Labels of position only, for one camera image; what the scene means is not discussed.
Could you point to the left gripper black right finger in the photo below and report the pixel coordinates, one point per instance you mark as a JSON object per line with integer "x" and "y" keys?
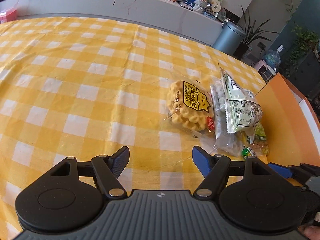
{"x": 249, "y": 194}

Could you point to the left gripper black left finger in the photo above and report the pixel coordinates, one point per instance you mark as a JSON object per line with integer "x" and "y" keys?
{"x": 72, "y": 194}

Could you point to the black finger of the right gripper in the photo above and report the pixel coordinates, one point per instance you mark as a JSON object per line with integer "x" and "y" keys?
{"x": 284, "y": 171}

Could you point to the green nut snack pack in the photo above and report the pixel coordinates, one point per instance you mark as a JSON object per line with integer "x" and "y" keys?
{"x": 255, "y": 140}

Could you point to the clear bag of round candies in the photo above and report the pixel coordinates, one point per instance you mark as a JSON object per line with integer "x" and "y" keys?
{"x": 228, "y": 142}

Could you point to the white green printed snack bag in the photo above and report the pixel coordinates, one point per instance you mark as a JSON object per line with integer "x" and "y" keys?
{"x": 241, "y": 108}

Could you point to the yellow waffle cookie bag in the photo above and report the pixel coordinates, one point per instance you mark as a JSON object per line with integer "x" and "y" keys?
{"x": 190, "y": 107}

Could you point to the person's right hand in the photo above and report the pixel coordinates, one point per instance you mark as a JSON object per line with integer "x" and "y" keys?
{"x": 311, "y": 232}

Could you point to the small green candy pack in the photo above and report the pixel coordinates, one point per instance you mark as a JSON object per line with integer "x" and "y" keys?
{"x": 248, "y": 152}

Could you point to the orange cardboard box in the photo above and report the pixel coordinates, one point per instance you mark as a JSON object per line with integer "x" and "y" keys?
{"x": 290, "y": 124}

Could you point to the dark grey cabinet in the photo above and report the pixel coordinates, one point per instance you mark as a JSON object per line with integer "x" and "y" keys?
{"x": 306, "y": 77}

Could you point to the pink space heater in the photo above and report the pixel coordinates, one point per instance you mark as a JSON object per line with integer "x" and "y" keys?
{"x": 264, "y": 70}

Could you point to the yellow checkered tablecloth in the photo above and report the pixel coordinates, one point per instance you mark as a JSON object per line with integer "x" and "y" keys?
{"x": 76, "y": 86}

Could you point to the blue water jug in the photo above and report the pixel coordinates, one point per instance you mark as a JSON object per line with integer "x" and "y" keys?
{"x": 272, "y": 58}

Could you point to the trailing green ivy plant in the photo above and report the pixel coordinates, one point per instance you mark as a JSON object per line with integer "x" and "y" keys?
{"x": 305, "y": 41}

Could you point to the tall leafy potted plant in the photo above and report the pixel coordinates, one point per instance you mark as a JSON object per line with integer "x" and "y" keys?
{"x": 252, "y": 33}

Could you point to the blue grey trash bin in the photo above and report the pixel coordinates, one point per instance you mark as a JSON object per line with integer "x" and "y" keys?
{"x": 229, "y": 39}

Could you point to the round paper fan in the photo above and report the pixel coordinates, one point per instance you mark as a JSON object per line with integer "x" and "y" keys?
{"x": 216, "y": 5}

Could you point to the pink tissue box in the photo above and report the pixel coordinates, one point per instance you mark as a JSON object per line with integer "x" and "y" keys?
{"x": 8, "y": 15}

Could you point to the white marble tv console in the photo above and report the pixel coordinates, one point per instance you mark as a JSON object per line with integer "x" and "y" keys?
{"x": 159, "y": 14}

